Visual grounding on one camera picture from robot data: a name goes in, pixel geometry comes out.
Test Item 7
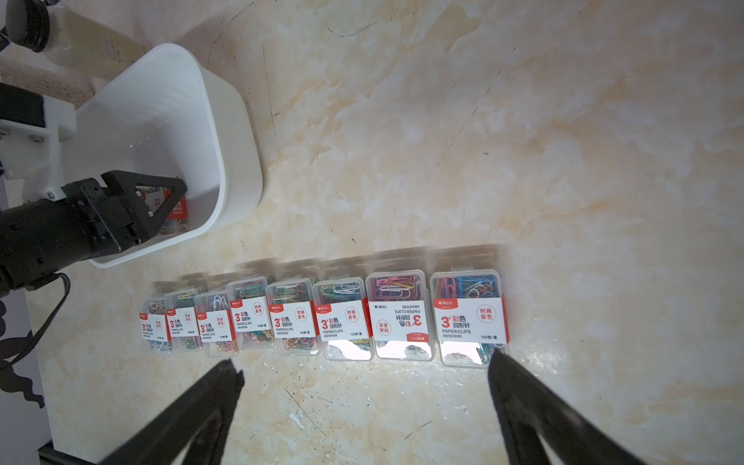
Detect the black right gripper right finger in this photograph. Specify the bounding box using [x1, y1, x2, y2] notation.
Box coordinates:
[487, 352, 642, 464]

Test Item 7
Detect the black-lidded spice bottle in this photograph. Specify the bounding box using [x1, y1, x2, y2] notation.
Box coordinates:
[5, 0, 148, 81]

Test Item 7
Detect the paper clip box side-left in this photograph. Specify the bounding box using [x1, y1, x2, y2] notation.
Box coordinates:
[194, 290, 239, 358]

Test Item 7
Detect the white plastic storage box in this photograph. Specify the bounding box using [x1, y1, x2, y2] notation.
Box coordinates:
[62, 44, 264, 269]

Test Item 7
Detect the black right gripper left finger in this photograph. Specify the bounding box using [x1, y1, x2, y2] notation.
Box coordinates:
[102, 360, 245, 464]

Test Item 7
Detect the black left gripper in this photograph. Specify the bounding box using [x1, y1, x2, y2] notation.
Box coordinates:
[62, 170, 187, 256]

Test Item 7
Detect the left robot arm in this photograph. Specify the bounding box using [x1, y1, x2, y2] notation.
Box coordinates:
[1, 170, 187, 296]

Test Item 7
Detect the paper clip box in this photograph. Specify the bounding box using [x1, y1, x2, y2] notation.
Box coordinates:
[365, 269, 434, 362]
[164, 287, 207, 353]
[139, 296, 172, 355]
[313, 277, 375, 362]
[139, 186, 189, 236]
[226, 276, 274, 350]
[267, 277, 320, 357]
[429, 269, 510, 368]

